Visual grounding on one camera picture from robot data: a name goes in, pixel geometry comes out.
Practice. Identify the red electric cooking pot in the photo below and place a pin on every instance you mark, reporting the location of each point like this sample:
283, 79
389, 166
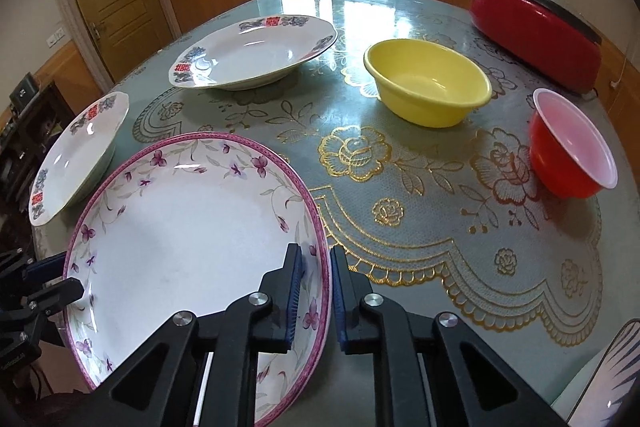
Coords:
541, 40

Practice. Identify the yellow plastic bowl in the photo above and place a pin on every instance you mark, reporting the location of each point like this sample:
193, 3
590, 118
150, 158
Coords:
425, 83

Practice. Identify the white plate red characters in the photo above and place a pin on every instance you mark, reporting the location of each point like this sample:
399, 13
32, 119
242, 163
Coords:
78, 158
252, 53

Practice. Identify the floral lace tablecloth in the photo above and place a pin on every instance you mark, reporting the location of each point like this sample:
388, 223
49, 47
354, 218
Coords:
439, 219

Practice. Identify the red plastic bowl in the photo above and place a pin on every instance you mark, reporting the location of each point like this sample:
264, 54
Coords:
568, 153

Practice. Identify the white plate red characters far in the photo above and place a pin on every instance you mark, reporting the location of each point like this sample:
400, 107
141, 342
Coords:
252, 53

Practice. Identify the white light switch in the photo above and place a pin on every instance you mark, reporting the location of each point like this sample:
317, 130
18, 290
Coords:
57, 36

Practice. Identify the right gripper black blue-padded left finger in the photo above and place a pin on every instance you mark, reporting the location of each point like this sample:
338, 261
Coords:
201, 370

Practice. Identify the pink-rimmed floral plate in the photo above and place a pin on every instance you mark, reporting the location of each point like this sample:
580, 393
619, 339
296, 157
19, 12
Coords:
193, 223

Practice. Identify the white patterned plate edge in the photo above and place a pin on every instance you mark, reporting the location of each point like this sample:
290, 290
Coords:
601, 388

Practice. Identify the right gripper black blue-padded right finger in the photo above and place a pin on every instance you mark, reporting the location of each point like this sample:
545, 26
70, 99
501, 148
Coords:
429, 371

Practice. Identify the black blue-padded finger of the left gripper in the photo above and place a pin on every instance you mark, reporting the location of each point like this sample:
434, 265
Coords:
38, 272
49, 301

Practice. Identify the dark cabinet with items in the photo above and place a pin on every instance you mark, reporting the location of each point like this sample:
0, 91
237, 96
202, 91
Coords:
25, 142

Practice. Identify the white plate red characters near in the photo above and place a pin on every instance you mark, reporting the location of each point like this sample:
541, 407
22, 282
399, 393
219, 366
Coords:
78, 158

